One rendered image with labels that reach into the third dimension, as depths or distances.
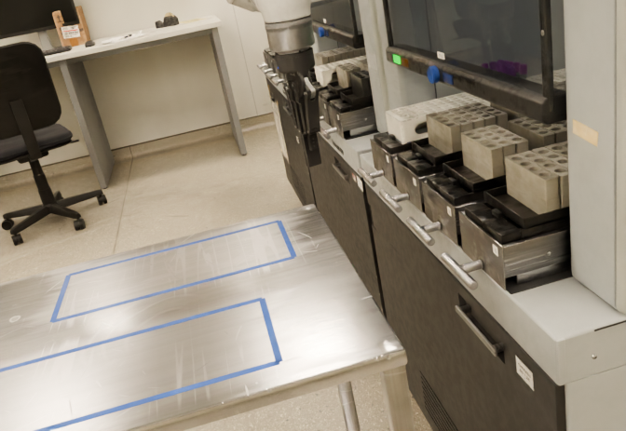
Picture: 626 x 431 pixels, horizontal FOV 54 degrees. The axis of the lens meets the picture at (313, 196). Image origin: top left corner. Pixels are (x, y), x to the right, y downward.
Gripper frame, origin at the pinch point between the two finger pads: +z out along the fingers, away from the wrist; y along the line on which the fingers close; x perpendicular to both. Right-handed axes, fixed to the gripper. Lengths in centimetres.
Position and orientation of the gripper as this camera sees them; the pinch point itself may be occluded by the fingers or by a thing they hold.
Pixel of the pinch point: (310, 148)
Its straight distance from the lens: 126.7
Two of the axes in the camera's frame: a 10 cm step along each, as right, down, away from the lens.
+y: -4.2, -2.7, 8.7
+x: -8.9, 3.0, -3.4
